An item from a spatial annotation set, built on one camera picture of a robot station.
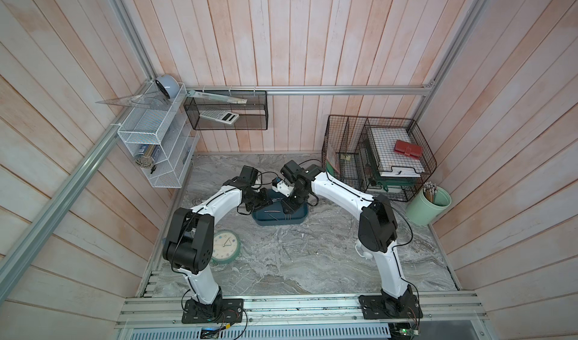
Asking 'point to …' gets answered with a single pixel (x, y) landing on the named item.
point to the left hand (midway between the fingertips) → (269, 205)
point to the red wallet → (408, 149)
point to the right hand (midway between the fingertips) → (287, 206)
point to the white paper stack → (392, 163)
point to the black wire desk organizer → (348, 153)
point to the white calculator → (226, 117)
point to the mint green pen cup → (423, 211)
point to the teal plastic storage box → (273, 214)
